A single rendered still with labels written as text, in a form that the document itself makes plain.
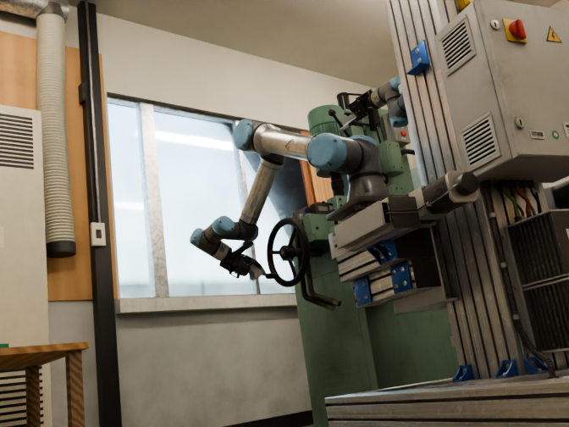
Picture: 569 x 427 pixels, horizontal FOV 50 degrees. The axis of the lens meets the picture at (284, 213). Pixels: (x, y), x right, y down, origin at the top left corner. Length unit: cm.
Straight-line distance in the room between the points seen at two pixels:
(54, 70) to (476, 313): 268
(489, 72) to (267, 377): 274
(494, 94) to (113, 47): 290
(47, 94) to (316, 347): 201
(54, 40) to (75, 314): 154
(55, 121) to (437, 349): 228
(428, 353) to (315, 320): 49
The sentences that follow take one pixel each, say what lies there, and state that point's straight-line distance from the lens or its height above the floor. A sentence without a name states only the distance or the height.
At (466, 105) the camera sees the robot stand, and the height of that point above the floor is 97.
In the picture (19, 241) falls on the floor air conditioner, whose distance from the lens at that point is 315.
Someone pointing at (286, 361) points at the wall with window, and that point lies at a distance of 412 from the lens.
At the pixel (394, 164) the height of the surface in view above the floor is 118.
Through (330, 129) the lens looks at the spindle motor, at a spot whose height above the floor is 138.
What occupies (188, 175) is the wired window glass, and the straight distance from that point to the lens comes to 410.
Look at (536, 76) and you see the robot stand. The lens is 183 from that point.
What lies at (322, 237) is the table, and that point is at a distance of 255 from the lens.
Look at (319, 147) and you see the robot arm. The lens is 195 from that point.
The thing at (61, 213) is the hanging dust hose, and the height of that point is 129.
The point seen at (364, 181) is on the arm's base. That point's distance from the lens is 201.
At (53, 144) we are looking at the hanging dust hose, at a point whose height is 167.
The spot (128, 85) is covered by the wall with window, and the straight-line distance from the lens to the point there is 408.
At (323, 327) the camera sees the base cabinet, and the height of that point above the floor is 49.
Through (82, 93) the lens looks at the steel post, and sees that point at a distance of 382.
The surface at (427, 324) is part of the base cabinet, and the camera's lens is 269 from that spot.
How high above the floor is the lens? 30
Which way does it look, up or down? 15 degrees up
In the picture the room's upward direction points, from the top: 8 degrees counter-clockwise
